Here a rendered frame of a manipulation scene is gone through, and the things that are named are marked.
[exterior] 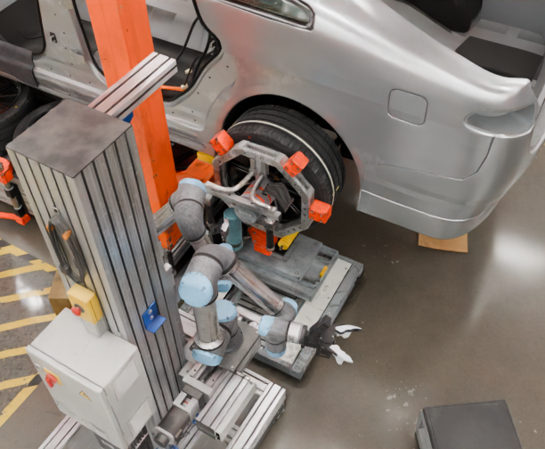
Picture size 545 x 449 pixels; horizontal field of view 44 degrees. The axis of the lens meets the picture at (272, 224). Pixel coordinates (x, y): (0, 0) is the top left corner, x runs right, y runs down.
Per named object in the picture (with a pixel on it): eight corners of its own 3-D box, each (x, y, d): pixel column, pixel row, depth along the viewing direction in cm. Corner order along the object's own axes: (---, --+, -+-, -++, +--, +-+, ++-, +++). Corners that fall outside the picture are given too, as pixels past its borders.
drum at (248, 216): (279, 200, 340) (278, 181, 330) (257, 228, 328) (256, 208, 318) (254, 191, 345) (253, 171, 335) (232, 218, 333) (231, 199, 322)
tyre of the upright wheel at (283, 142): (315, 222, 379) (369, 159, 325) (296, 251, 366) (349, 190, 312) (221, 153, 379) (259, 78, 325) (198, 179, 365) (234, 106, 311)
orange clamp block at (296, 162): (299, 167, 317) (310, 159, 310) (292, 178, 312) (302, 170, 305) (288, 158, 316) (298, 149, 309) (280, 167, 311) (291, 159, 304)
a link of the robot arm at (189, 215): (193, 218, 255) (237, 291, 290) (197, 198, 262) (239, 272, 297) (166, 224, 258) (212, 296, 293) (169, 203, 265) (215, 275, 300)
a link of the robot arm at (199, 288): (232, 341, 270) (223, 256, 229) (220, 373, 260) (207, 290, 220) (205, 334, 272) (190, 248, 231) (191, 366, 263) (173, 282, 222)
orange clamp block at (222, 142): (236, 142, 328) (223, 128, 325) (227, 152, 323) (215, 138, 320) (228, 147, 333) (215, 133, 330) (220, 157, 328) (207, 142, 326)
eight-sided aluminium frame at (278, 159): (313, 240, 349) (316, 164, 308) (307, 249, 345) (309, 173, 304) (223, 205, 367) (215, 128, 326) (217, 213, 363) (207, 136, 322)
